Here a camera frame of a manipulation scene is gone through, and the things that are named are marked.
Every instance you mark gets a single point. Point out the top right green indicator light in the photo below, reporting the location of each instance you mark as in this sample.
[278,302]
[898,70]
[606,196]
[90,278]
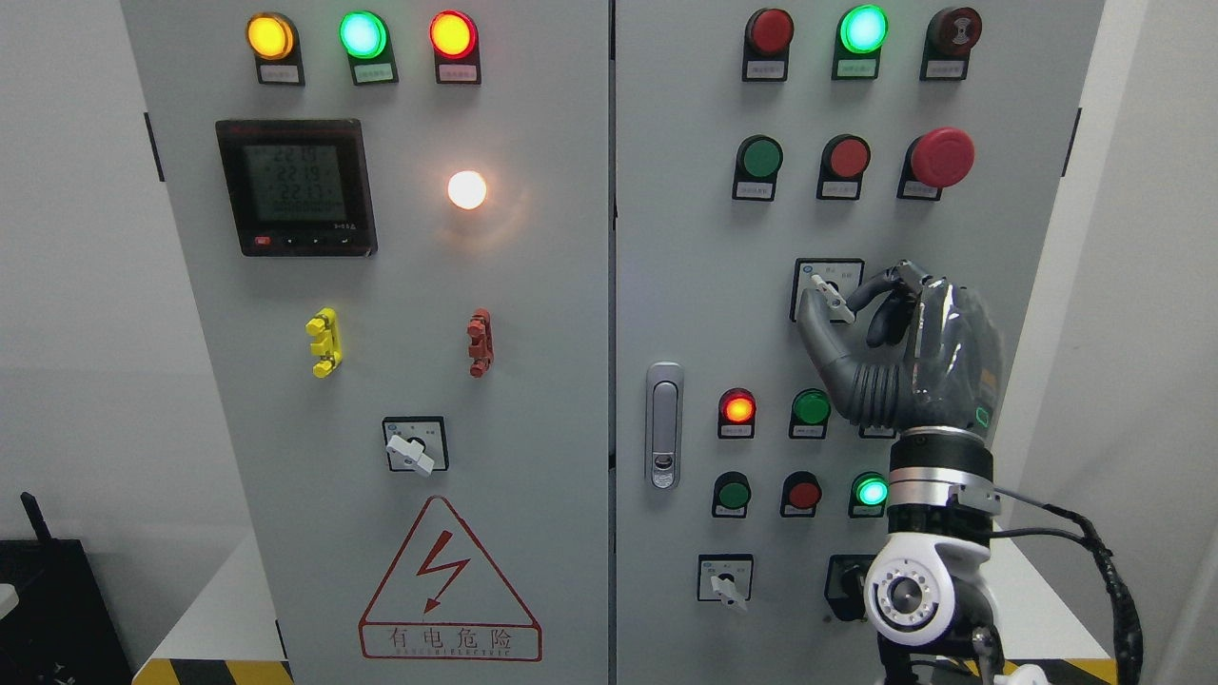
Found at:
[859,39]

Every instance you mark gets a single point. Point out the top left green indicator light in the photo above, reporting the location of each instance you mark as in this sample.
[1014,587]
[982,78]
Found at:
[369,50]

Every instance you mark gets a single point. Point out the black digital power meter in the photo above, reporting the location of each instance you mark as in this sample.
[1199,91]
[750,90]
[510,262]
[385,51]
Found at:
[298,188]

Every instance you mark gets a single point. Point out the red emergency stop button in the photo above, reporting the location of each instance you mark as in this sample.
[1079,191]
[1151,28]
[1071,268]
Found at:
[934,161]

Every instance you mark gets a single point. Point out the middle green indicator light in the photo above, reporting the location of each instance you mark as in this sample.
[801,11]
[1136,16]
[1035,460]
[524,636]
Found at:
[810,412]

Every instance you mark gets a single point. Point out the lit red indicator light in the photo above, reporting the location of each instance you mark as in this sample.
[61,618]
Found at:
[736,418]

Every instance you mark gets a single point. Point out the green push button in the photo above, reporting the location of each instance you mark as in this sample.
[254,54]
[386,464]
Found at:
[731,495]
[758,161]

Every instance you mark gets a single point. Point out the red electrical hazard sticker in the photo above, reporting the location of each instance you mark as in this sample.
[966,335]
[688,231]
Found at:
[444,598]

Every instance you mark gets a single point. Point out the black device with antenna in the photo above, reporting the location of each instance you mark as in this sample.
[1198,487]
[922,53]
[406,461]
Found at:
[56,628]

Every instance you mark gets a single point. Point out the dark red buzzer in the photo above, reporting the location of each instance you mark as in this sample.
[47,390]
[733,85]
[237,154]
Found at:
[950,37]

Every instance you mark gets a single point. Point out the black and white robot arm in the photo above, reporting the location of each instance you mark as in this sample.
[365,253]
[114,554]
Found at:
[923,591]

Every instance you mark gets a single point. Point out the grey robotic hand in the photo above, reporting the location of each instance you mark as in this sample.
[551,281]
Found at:
[950,371]

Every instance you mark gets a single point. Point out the upper green push button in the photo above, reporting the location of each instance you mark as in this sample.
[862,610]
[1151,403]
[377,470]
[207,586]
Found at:
[758,161]

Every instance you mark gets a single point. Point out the upper red push button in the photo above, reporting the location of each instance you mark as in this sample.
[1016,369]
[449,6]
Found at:
[844,160]

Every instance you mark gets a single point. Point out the lower lit green light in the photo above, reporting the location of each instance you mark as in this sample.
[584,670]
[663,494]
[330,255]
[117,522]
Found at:
[868,496]

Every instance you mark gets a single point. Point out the left door grey rotary switch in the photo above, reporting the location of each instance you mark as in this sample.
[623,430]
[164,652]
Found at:
[416,444]

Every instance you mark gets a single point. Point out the cabinet door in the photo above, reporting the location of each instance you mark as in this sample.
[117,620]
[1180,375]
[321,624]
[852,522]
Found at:
[705,281]
[528,442]

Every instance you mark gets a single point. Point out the yellow indicator light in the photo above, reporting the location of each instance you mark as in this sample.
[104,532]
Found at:
[274,41]

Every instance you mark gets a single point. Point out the red push button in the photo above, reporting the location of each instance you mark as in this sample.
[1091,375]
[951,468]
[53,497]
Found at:
[801,494]
[844,160]

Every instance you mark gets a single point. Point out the green indicator light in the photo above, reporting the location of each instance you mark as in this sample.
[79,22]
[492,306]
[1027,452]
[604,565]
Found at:
[859,39]
[810,412]
[369,50]

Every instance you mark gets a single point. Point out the right cabinet door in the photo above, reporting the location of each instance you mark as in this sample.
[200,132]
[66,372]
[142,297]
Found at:
[705,281]

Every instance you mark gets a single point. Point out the yellow terminal connector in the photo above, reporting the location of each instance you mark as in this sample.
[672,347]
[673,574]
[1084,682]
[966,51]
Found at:
[325,342]

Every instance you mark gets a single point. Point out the red terminal connector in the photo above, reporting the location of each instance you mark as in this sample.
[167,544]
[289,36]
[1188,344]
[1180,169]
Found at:
[480,348]

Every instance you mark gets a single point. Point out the top right dark red light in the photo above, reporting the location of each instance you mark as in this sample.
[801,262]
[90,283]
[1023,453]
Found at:
[768,34]

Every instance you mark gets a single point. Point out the lower red push button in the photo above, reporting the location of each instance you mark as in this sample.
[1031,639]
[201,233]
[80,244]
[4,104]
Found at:
[801,494]

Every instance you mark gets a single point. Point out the lower green push button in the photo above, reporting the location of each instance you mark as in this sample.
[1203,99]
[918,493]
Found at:
[731,495]

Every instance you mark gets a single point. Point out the silver door lock handle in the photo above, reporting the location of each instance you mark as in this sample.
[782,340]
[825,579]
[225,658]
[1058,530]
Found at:
[663,416]

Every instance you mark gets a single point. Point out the white glowing indicator light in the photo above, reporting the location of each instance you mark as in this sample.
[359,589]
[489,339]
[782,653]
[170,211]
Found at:
[467,189]

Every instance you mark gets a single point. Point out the black key selector switch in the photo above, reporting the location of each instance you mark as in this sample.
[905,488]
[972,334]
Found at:
[845,584]

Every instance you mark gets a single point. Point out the top left red indicator light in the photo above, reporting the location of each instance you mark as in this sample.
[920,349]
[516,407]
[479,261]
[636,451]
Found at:
[456,48]

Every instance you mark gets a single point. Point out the left cabinet door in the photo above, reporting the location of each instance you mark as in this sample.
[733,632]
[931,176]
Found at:
[528,442]

